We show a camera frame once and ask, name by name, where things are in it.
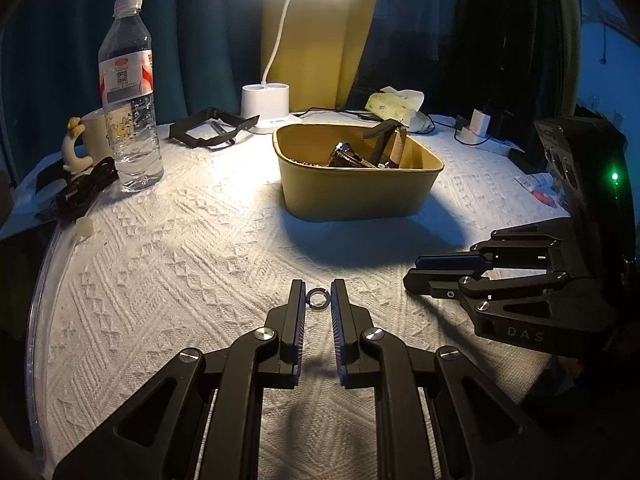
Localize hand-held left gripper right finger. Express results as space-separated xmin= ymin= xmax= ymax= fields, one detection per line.
xmin=331 ymin=279 xmax=591 ymax=480

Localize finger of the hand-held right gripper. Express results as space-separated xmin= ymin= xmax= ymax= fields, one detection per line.
xmin=415 ymin=223 xmax=569 ymax=273
xmin=403 ymin=266 xmax=609 ymax=348

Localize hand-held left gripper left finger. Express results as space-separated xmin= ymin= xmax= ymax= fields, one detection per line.
xmin=52 ymin=279 xmax=307 ymax=480

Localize yellow plastic bin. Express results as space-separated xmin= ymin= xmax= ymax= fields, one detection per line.
xmin=272 ymin=123 xmax=445 ymax=222

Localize items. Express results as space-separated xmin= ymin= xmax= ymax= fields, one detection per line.
xmin=362 ymin=119 xmax=409 ymax=169

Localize white cream tube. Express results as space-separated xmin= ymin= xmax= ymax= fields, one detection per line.
xmin=515 ymin=172 xmax=562 ymax=191

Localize white power strip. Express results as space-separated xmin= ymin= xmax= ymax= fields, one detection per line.
xmin=460 ymin=130 xmax=527 ymax=157

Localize white textured tablecloth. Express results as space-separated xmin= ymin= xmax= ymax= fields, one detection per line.
xmin=30 ymin=111 xmax=576 ymax=480

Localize white charger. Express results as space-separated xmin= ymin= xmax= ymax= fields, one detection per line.
xmin=460 ymin=108 xmax=494 ymax=144

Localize yellow tissue pack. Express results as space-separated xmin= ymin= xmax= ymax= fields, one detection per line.
xmin=365 ymin=87 xmax=426 ymax=129

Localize white desk lamp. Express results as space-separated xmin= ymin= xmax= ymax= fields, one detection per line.
xmin=241 ymin=0 xmax=362 ymax=136

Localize yellow curtain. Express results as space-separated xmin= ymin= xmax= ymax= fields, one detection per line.
xmin=260 ymin=0 xmax=387 ymax=112

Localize clear plastic water bottle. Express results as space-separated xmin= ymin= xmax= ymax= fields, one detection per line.
xmin=97 ymin=0 xmax=165 ymax=192

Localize teal curtain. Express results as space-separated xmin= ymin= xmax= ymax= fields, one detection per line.
xmin=0 ymin=0 xmax=267 ymax=162

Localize black charger cable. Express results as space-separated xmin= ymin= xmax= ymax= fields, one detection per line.
xmin=424 ymin=114 xmax=501 ymax=147

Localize black lamp cable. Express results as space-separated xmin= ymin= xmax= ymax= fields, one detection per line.
xmin=299 ymin=106 xmax=382 ymax=122

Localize black plastic frame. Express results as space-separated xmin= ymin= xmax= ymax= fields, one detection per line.
xmin=168 ymin=107 xmax=261 ymax=151

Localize bundle of black cables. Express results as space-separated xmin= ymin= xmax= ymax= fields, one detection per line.
xmin=35 ymin=156 xmax=121 ymax=224

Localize white mug with duck handle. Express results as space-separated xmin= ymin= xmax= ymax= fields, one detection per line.
xmin=61 ymin=108 xmax=121 ymax=174

